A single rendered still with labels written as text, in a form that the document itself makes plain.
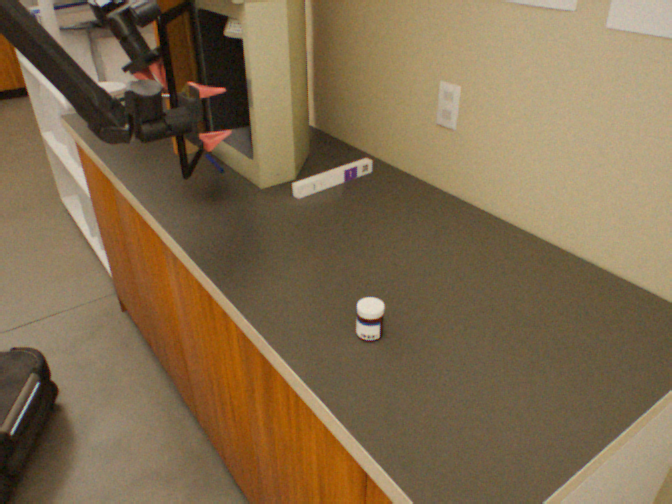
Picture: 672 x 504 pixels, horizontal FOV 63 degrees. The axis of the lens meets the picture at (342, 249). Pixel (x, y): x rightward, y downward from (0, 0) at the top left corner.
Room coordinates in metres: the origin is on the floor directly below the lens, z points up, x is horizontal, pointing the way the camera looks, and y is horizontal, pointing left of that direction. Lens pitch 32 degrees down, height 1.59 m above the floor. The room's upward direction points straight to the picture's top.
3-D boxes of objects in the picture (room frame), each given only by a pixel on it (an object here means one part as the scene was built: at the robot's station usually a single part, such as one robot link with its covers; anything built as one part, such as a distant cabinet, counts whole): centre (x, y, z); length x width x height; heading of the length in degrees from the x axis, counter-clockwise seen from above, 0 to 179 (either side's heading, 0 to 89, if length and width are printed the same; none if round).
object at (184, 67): (1.45, 0.41, 1.19); 0.30 x 0.01 x 0.40; 1
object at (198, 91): (1.19, 0.30, 1.24); 0.09 x 0.07 x 0.07; 126
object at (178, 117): (1.15, 0.36, 1.20); 0.07 x 0.07 x 0.10; 36
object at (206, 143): (1.19, 0.30, 1.17); 0.09 x 0.07 x 0.07; 126
